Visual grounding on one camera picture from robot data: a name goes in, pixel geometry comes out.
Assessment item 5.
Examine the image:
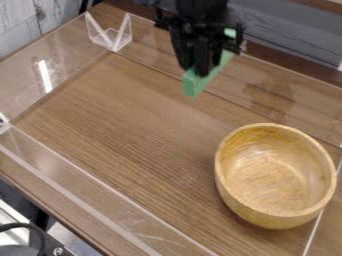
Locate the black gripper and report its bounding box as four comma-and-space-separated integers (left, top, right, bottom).
152, 0, 244, 77

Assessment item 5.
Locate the green rectangular block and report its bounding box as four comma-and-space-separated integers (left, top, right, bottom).
181, 27, 243, 97

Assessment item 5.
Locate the brown wooden bowl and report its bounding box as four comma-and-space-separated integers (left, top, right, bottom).
213, 123, 337, 230

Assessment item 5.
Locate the black metal base plate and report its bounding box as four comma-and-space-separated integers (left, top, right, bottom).
28, 223, 76, 256

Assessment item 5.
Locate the black cable bottom left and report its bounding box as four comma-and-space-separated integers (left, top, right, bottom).
0, 222, 48, 256

